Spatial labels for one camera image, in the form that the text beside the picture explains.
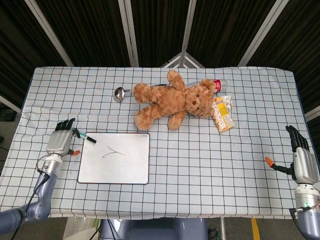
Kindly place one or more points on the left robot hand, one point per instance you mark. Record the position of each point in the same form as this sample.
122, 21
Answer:
58, 142

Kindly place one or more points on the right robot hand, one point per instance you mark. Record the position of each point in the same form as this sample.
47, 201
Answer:
305, 165

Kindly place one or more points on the green whiteboard marker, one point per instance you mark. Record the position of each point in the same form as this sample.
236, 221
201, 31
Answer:
83, 135

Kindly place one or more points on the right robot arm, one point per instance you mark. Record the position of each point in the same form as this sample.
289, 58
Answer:
307, 225

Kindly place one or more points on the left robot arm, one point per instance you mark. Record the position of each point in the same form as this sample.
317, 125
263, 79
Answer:
43, 187

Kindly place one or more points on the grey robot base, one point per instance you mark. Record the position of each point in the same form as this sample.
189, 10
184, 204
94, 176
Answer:
155, 230

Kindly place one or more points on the white dry-erase board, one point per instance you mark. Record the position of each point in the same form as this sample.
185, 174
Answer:
120, 165

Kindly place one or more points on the stainless steel ladle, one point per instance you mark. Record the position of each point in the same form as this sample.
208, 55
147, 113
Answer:
119, 95

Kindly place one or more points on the yellow snack package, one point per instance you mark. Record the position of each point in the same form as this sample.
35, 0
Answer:
223, 117

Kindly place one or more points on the metal table leg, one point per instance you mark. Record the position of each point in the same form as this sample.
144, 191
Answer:
223, 228

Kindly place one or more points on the white black-grid tablecloth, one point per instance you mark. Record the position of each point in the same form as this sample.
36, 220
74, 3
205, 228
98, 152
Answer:
200, 162

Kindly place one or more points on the clear bottle red label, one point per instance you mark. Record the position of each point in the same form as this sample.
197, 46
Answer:
221, 85

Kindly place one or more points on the brown plush teddy bear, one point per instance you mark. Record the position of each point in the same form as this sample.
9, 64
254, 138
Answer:
170, 100

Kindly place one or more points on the white triangular partition foot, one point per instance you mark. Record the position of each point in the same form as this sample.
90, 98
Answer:
186, 58

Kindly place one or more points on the white partition post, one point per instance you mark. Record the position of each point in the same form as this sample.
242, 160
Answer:
262, 35
50, 27
128, 32
187, 25

